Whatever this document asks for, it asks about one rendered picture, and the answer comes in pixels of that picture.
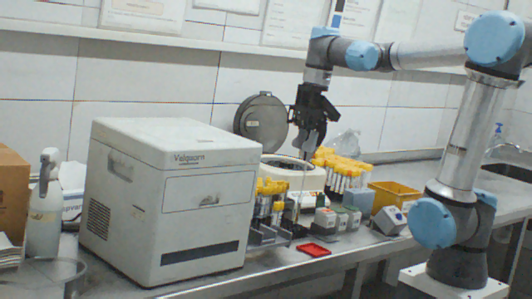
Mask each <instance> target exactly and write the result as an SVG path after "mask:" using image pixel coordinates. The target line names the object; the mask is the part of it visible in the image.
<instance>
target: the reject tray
mask: <svg viewBox="0 0 532 299"><path fill-rule="evenodd" d="M296 249H297V250H299V251H301V252H304V253H306V254H307V255H309V256H311V257H314V258H315V257H322V256H326V255H329V254H332V251H330V250H328V249H326V248H323V247H321V246H319V245H317V244H315V243H307V244H303V245H298V246H296Z"/></svg>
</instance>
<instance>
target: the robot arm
mask: <svg viewBox="0 0 532 299"><path fill-rule="evenodd" d="M333 66H339V67H342V68H347V69H351V70H354V71H364V72H367V71H380V72H385V73H387V72H393V71H399V70H410V69H422V68H434V67H446V66H464V69H465V72H466V73H467V75H468V78H467V82H466V84H465V89H464V91H463V94H462V97H461V101H460V104H459V106H458V109H457V112H456V117H455V120H454V123H453V126H452V128H451V132H450V135H449V138H448V140H447V143H446V145H445V148H444V151H443V154H442V156H441V162H440V164H439V167H438V170H437V172H436V177H435V178H434V179H433V180H431V181H429V182H427V183H426V187H425V189H424V192H423V195H422V197H421V199H418V200H417V201H416V202H415V203H414V204H412V205H411V206H410V208H409V209H408V213H407V217H406V221H407V227H408V229H409V230H410V232H411V235H412V236H413V238H415V240H417V241H418V242H419V243H420V244H421V245H422V246H423V247H425V248H430V249H434V250H433V252H432V254H431V255H430V257H429V258H428V260H427V262H426V268H425V271H426V273H427V274H428V275H429V276H430V277H432V278H434V279H436V280H437V281H439V282H441V283H443V284H445V285H447V286H450V287H457V288H461V289H466V290H480V289H483V288H485V286H486V283H487V279H488V273H487V265H486V256H485V254H486V249H487V245H488V242H489V241H490V235H491V231H492V228H493V224H494V220H495V213H496V211H497V203H498V198H497V197H496V196H495V195H494V194H491V193H489V192H486V191H483V190H479V189H474V185H475V180H476V177H477V174H478V172H479V169H480V166H481V163H482V160H484V157H485V153H486V151H487V148H488V144H489V142H490V138H491V136H492V133H493V130H494V128H495V123H496V121H497V119H498V116H499V113H500V108H501V106H502V103H503V100H504V98H505V94H506V92H507V89H508V88H509V87H510V86H512V85H514V84H515V83H517V82H518V80H519V76H520V73H521V70H522V68H527V67H529V66H532V18H530V17H523V16H520V15H517V14H514V13H512V12H508V11H501V10H491V12H485V13H482V14H481V15H479V16H478V17H476V18H475V19H474V20H473V21H472V22H471V23H470V25H469V26H468V28H467V29H466V31H465V34H462V35H454V36H446V37H432V38H424V39H416V40H408V41H400V42H385V43H379V42H367V41H363V40H355V39H350V38H344V37H340V36H339V30H338V29H336V28H332V27H323V26H313V27H312V30H311V34H310V38H309V39H308V50H307V56H306V61H305V66H304V69H303V78H302V80H303V84H298V90H297V95H296V100H295V105H294V104H290V105H289V110H288V120H287V124H292V123H293V125H295V126H297V127H298V135H297V137H295V138H294V139H293V140H292V147H294V148H296V149H299V150H300V155H301V158H302V161H304V160H305V162H307V161H309V160H310V159H311V158H312V157H313V155H314V154H316V152H317V151H318V149H319V147H320V146H321V145H322V142H323V140H324V139H325V137H326V134H327V130H328V122H327V120H328V121H330V122H336V123H337V122H338V121H339V119H340V117H341V115H340V113H339V112H338V110H337V109H336V108H335V107H334V106H333V104H332V103H331V102H330V101H329V99H328V98H327V97H326V96H324V95H322V92H328V88H329V87H328V86H330V81H331V77H332V72H333ZM290 110H293V117H292V119H291V120H290V119H289V116H290ZM294 112H295V113H294ZM310 130H311V131H310ZM306 153H307V154H306Z"/></svg>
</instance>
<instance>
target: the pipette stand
mask: <svg viewBox="0 0 532 299"><path fill-rule="evenodd" d="M374 195H375V191H373V190H371V189H368V188H362V190H360V189H344V193H343V197H342V206H343V205H349V204H351V205H353V206H356V207H358V208H360V213H361V214H362V216H361V221H360V224H363V223H369V222H370V220H371V219H370V216H371V211H372V204H373V199H374ZM342 206H341V209H342Z"/></svg>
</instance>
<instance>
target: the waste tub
mask: <svg viewBox="0 0 532 299"><path fill-rule="evenodd" d="M367 188H368V189H371V190H373V191H375V195H374V199H373V204H372V211H371V215H372V216H373V217H375V216H376V215H377V213H378V212H380V211H381V210H382V208H383V207H386V206H392V205H396V206H397V207H398V208H399V211H400V212H401V213H402V214H403V216H404V217H405V218H406V217H407V213H408V209H409V208H410V206H411V205H412V204H414V203H415V202H416V201H417V200H418V199H421V197H422V194H423V192H422V191H419V190H417V189H413V188H410V187H407V186H405V185H402V184H399V183H396V182H394V181H382V182H371V183H367Z"/></svg>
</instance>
